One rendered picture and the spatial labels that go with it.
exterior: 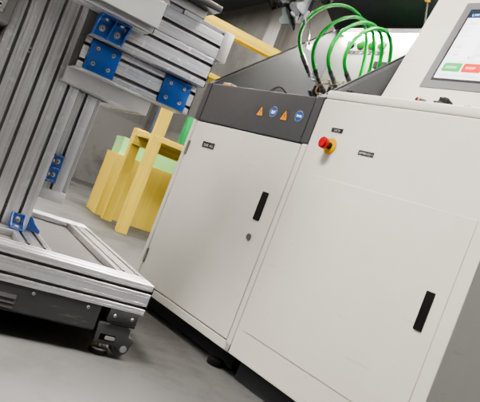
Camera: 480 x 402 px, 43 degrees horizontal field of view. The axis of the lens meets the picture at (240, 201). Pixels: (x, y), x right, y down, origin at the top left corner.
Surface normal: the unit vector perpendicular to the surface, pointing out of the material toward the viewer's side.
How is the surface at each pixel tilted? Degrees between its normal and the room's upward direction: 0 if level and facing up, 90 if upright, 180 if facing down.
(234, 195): 90
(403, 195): 90
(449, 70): 76
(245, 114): 90
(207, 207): 90
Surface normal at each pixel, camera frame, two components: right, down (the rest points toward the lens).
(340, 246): -0.73, -0.29
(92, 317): 0.46, 0.18
